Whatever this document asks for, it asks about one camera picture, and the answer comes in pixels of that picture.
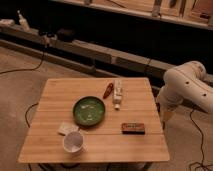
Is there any white ceramic cup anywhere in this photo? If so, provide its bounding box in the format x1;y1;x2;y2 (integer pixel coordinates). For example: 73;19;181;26
63;131;84;154

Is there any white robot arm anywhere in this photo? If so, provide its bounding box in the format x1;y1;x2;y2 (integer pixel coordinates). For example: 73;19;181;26
156;61;213;122

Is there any green ceramic bowl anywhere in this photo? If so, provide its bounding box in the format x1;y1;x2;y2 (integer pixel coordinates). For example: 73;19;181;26
73;96;105;127

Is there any red pepper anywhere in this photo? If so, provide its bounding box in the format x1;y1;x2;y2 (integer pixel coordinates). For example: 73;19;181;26
103;83;114;99

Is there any white tube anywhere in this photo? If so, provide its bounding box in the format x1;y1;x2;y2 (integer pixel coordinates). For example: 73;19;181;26
113;79;123;110

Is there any dark red rectangular box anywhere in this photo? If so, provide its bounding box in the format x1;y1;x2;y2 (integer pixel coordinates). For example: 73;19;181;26
121;123;145;134

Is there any wooden table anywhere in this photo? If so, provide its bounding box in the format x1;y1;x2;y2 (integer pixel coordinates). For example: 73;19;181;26
18;78;170;163

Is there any white square sponge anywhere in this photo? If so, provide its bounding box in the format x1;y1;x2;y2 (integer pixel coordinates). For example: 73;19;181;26
58;122;79;135

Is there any black power adapter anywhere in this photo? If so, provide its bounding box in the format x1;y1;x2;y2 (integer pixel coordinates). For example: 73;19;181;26
57;29;75;42

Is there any white spray bottle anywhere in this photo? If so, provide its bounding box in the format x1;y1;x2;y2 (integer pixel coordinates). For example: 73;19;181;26
17;11;30;31

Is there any black cable on floor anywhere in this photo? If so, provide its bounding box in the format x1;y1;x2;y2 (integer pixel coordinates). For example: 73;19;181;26
0;46;46;76

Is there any black cable at right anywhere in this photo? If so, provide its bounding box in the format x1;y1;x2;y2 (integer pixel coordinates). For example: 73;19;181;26
188;105;213;171

